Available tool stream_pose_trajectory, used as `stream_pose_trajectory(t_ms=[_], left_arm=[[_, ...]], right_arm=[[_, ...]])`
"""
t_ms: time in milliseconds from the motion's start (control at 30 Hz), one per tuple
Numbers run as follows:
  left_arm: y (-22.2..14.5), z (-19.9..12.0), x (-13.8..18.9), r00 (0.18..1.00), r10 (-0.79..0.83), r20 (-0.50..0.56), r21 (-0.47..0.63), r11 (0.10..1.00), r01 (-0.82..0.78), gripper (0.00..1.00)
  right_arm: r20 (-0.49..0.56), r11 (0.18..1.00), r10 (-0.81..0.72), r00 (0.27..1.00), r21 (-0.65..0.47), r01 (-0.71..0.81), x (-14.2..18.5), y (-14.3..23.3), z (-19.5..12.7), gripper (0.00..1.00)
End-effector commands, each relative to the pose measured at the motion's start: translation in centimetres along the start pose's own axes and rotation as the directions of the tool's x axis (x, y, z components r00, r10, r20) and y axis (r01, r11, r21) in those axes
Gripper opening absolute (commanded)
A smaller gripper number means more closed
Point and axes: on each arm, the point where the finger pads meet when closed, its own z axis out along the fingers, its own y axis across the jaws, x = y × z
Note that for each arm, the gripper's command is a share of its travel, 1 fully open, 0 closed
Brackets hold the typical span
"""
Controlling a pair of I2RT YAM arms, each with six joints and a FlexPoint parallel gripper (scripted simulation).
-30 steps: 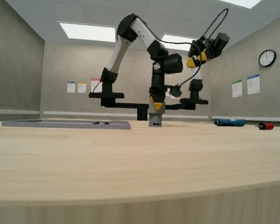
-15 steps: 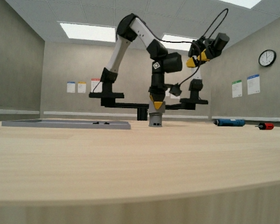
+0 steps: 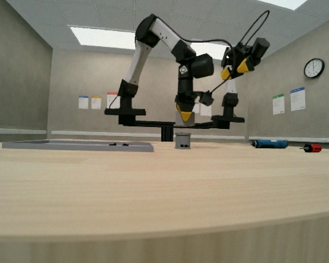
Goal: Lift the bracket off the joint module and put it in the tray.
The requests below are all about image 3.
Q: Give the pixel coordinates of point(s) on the red and black screwdriver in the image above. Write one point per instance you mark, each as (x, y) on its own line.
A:
(311, 148)

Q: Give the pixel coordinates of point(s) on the grey l-shaped bracket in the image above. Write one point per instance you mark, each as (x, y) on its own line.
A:
(179, 121)

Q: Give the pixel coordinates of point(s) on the grey cylinder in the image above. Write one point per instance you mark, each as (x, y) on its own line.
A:
(182, 141)

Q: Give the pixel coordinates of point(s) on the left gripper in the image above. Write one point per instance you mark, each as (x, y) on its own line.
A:
(245, 66)

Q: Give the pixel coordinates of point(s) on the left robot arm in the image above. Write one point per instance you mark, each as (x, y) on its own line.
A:
(257, 51)

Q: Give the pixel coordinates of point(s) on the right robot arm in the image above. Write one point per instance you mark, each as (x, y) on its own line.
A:
(202, 65)

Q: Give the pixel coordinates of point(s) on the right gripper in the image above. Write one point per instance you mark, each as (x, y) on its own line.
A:
(185, 91)

